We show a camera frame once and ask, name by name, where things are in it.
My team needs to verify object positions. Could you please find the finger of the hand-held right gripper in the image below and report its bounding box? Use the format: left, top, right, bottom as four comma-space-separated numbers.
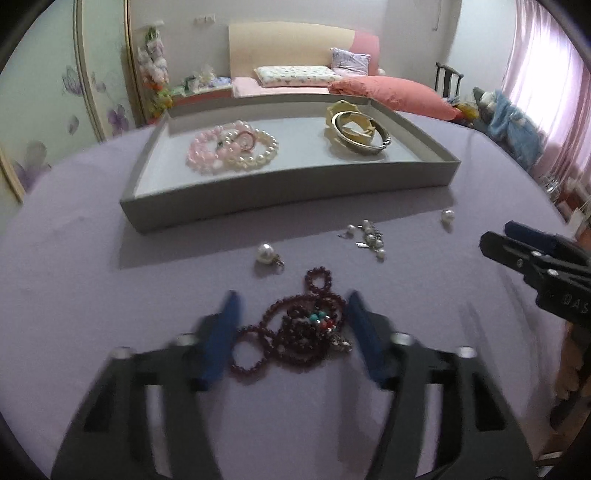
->
479, 232, 548, 283
504, 220, 580, 252

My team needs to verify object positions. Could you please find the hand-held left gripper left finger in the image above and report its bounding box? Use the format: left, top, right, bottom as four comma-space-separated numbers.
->
51, 291, 243, 480

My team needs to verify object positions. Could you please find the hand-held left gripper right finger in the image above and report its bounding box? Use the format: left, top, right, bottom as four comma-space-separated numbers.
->
346, 290, 539, 480

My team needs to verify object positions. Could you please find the dark red bead necklace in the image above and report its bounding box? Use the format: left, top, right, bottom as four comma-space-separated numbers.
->
230, 266, 354, 383

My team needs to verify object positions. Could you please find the grey cardboard tray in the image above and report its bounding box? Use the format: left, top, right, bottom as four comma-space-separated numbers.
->
119, 95, 462, 234

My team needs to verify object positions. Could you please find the silver bangle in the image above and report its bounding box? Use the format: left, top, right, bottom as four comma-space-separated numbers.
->
333, 111, 392, 155

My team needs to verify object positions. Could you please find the white pearl bracelet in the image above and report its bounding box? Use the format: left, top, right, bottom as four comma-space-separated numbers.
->
217, 120, 280, 172

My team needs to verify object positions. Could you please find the pink bead bracelet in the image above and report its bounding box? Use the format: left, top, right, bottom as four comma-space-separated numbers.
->
186, 128, 241, 175

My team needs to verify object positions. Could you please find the yellow bangle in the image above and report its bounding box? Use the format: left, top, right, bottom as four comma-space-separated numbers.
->
323, 99, 376, 149

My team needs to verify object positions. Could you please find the person's right hand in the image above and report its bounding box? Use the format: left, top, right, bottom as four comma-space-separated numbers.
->
554, 320, 591, 416

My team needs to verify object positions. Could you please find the large pearl pendant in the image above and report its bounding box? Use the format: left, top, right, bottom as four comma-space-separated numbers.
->
255, 242, 284, 268

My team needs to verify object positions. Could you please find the cluster of small pearl earrings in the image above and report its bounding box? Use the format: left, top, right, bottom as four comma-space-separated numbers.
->
339, 219, 386, 261

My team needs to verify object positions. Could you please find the blue plush blanket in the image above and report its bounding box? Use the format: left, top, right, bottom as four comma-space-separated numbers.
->
475, 88, 543, 171

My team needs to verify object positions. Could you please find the lilac tablecloth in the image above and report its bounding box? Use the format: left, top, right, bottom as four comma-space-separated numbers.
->
0, 104, 578, 480

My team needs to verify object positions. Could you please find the pink curtain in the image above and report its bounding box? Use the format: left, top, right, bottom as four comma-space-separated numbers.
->
501, 0, 591, 181

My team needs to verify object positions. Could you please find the dark wooden chair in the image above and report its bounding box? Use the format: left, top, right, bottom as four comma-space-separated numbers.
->
435, 62, 463, 100

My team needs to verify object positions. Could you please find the orange pillow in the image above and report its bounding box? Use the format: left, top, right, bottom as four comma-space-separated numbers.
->
329, 75, 462, 121

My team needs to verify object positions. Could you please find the small lilac pillow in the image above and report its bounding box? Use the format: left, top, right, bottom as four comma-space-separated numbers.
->
330, 47, 371, 76

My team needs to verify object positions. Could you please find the pink nightstand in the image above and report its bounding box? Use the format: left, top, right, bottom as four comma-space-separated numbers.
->
168, 76, 234, 107

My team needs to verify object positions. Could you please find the pink bed sheet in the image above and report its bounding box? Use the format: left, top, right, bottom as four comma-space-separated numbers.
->
231, 76, 333, 97

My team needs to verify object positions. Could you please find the patterned white pillow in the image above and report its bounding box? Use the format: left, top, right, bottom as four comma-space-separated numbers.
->
254, 65, 340, 88

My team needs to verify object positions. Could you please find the tower of plush toys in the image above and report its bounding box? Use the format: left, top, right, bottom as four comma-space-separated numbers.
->
136, 25, 174, 116

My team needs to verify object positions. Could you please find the beige and pink headboard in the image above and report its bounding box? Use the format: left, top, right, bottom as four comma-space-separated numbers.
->
228, 21, 382, 79

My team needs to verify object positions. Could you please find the flower print sliding wardrobe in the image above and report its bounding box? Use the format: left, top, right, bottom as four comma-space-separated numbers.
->
0, 0, 146, 204

